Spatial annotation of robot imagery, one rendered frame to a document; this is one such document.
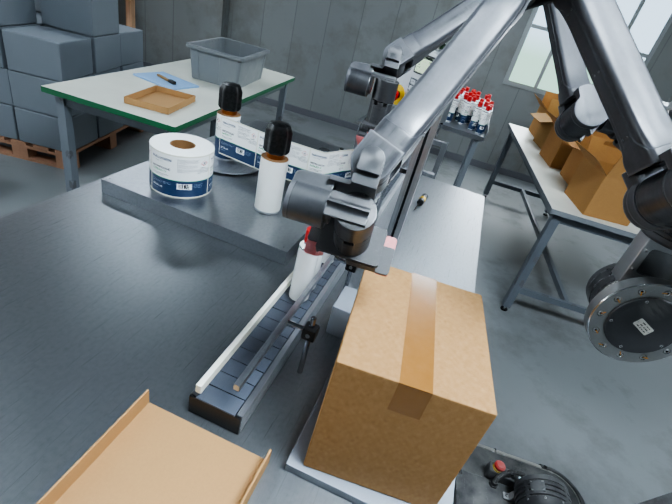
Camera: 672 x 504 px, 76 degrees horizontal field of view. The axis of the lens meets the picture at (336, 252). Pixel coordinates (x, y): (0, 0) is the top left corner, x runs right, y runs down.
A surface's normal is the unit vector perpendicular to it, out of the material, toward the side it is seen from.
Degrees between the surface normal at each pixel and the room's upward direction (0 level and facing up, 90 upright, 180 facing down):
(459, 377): 0
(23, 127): 90
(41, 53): 90
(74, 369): 0
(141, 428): 0
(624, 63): 52
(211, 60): 95
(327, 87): 90
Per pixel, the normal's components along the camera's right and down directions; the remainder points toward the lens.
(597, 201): -0.15, 0.51
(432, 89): 0.00, -0.12
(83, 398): 0.22, -0.82
